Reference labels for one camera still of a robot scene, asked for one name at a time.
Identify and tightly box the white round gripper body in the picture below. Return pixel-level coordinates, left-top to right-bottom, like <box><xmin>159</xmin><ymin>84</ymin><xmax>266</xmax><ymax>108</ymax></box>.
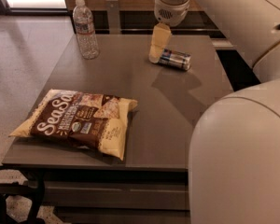
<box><xmin>154</xmin><ymin>0</ymin><xmax>190</xmax><ymax>27</ymax></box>

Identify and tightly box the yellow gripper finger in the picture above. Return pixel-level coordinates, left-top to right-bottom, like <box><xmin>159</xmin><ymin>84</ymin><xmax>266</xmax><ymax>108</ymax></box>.
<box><xmin>148</xmin><ymin>22</ymin><xmax>172</xmax><ymax>63</ymax></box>

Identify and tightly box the red bull can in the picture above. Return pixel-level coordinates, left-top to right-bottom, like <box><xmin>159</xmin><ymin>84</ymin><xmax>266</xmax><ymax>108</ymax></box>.
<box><xmin>159</xmin><ymin>49</ymin><xmax>190</xmax><ymax>71</ymax></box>

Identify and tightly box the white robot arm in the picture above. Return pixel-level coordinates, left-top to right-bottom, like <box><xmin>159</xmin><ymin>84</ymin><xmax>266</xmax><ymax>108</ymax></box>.
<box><xmin>155</xmin><ymin>0</ymin><xmax>280</xmax><ymax>224</ymax></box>

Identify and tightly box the clear plastic water bottle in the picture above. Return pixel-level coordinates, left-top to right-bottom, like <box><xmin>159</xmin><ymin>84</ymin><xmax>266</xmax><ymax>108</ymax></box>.
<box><xmin>73</xmin><ymin>0</ymin><xmax>99</xmax><ymax>60</ymax></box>

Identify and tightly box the brown sea salt chips bag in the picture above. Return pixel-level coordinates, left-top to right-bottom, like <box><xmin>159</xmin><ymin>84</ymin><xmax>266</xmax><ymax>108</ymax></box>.
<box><xmin>11</xmin><ymin>90</ymin><xmax>137</xmax><ymax>160</ymax></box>

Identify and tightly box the black chair base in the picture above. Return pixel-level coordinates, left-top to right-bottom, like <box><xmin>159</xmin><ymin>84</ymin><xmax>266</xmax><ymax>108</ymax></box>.
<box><xmin>0</xmin><ymin>173</ymin><xmax>46</xmax><ymax>224</ymax></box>

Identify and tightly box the left metal wall bracket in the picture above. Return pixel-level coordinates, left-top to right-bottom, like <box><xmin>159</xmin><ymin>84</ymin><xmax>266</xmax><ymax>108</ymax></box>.
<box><xmin>105</xmin><ymin>0</ymin><xmax>121</xmax><ymax>35</ymax></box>

